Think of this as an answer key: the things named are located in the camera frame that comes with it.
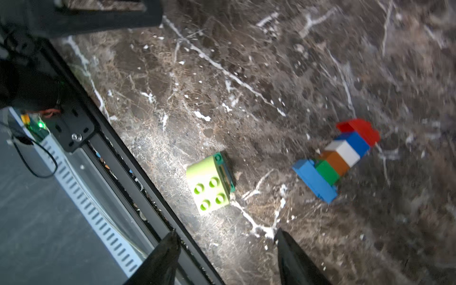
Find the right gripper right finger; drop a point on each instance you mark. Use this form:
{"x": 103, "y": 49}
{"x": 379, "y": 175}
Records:
{"x": 295, "y": 266}

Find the black mounting rail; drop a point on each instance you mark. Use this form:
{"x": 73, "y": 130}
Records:
{"x": 120, "y": 170}

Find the long green lego brick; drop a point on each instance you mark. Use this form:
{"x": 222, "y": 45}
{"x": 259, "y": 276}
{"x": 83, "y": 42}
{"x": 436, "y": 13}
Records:
{"x": 226, "y": 174}

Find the white perforated strip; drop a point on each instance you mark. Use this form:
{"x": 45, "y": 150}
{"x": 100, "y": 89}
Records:
{"x": 97, "y": 201}

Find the long blue lego brick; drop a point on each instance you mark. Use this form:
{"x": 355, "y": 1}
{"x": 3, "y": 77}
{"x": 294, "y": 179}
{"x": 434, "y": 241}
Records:
{"x": 306, "y": 171}

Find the dark blue lego brick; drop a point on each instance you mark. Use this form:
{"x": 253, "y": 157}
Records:
{"x": 360, "y": 146}

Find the small green lego brick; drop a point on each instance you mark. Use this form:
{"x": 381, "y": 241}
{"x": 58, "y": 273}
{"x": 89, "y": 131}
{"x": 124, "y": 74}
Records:
{"x": 328, "y": 173}

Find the red lego brick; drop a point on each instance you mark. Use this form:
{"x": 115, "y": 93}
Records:
{"x": 364, "y": 128}

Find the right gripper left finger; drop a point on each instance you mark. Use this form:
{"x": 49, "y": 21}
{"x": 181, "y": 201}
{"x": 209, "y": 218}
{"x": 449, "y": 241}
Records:
{"x": 160, "y": 266}

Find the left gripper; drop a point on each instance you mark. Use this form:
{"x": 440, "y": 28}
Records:
{"x": 45, "y": 19}

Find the cream lego brick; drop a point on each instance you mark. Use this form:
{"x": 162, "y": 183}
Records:
{"x": 208, "y": 184}

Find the small circuit board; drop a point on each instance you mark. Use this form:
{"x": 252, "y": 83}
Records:
{"x": 35, "y": 125}

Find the white lego brick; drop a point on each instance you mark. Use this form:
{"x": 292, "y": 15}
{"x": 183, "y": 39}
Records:
{"x": 345, "y": 150}

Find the orange lego brick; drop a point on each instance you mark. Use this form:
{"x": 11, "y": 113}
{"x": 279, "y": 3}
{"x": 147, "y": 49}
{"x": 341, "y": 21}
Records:
{"x": 334, "y": 160}

